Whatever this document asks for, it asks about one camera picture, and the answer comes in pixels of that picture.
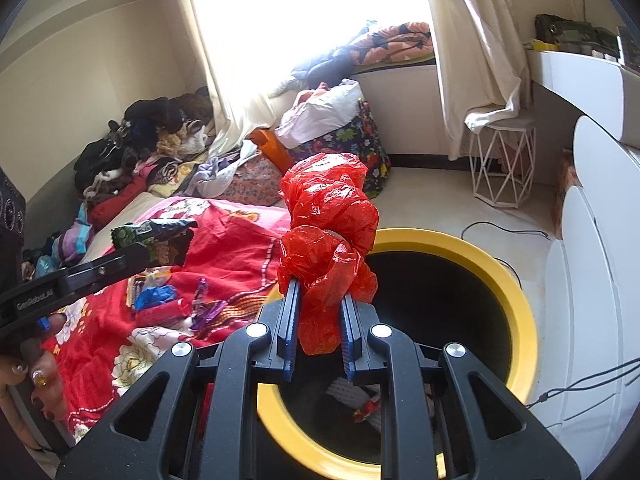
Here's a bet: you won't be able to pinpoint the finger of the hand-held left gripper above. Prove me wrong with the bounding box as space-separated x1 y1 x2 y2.
57 242 152 306

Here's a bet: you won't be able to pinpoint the yellow pink snack wrapper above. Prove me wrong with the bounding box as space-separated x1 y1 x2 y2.
127 267 172 291

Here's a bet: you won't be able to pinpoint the red plastic bag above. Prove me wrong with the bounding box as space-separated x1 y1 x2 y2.
276 152 381 357

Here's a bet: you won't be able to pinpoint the dinosaur print laundry bag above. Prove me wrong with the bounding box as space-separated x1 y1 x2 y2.
285 101 392 200

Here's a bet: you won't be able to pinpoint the pink floral bag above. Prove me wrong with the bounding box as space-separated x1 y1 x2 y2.
217 157 288 207

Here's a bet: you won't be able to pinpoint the red cloth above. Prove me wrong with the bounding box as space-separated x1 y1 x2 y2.
87 187 151 231

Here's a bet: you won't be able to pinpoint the blue plastic wrapper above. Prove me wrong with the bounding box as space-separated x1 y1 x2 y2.
134 285 177 311

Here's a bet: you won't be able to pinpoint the clear organiser box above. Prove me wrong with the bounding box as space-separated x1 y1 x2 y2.
615 25 640 68

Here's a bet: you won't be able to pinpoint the green snack packet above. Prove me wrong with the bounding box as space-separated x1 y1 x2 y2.
111 218 198 267

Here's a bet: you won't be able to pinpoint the black floor cable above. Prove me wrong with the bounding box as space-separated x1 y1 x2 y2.
460 221 552 291

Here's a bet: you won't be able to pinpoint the teal clothes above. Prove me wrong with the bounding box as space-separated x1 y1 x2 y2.
22 247 56 278

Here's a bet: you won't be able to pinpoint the white foam net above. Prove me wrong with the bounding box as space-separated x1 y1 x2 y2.
325 380 381 411

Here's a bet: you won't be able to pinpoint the striped purple blue cloth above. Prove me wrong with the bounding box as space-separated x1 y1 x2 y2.
52 215 96 267

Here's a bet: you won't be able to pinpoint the white plastic bag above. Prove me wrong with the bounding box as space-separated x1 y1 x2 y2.
274 79 366 148

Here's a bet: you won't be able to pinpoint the black hanging cable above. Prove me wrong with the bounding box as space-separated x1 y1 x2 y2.
525 356 640 408

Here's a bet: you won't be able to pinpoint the dark jacket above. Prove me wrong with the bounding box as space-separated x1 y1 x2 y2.
290 47 361 91

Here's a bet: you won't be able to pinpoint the purple wrapper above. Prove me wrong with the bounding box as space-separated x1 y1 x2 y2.
190 280 228 333

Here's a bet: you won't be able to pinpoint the person's left hand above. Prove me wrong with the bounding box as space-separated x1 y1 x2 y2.
0 312 70 451

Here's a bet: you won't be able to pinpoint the window with dark frame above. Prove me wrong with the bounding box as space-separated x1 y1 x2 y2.
190 0 431 81

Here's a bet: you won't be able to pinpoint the orange bag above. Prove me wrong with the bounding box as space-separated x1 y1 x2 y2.
249 129 296 173

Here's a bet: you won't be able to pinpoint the dark bag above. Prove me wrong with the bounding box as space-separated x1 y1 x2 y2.
534 13 618 56

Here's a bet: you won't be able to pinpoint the pile of dark clothes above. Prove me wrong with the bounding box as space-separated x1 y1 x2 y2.
74 92 216 196

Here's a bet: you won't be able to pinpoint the thick cream curtain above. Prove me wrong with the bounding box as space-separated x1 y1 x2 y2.
415 0 532 161

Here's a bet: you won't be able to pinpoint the yellow-rimmed black trash bin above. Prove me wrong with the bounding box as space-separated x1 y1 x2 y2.
256 228 538 467

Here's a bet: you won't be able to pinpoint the orange white fluffy cloth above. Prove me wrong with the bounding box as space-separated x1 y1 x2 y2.
157 120 208 158

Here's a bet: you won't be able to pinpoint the grey padded headboard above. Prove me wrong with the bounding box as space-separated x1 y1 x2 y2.
22 167 101 246

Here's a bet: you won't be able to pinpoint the white wire stool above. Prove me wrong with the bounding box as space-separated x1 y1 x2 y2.
469 119 537 209

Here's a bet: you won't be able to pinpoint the white lilac clothes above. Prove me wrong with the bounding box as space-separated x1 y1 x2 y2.
192 140 261 200

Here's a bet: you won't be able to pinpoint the sheer cream curtain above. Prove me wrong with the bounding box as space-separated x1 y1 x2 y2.
170 0 281 161

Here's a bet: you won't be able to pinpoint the red floral blanket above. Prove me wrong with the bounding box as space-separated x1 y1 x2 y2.
42 197 293 443

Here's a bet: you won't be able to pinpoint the brown cardboard box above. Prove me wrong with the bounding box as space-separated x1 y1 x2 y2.
551 149 581 226

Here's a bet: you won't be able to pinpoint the orange pink cloth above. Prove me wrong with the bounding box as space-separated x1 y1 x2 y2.
292 82 331 108

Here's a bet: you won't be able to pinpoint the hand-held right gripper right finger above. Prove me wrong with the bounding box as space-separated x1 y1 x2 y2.
340 295 583 480

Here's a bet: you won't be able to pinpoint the bed with beige sheet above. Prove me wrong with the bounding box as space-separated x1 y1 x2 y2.
80 191 166 266

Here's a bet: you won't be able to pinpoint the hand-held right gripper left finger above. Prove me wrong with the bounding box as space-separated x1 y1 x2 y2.
56 277 303 480

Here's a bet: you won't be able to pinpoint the red white wrapper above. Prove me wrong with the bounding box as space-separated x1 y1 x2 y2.
351 399 382 425

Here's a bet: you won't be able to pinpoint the white rounded drawer cabinet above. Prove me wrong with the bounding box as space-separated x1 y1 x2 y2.
542 115 640 428

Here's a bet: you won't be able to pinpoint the yellow brown patterned cloth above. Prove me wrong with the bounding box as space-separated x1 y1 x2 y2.
145 157 201 198

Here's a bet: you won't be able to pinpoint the white vanity desk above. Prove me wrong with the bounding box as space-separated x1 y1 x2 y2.
525 45 640 143

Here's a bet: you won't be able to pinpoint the red snack wrapper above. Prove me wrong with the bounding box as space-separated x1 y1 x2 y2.
134 299 193 328

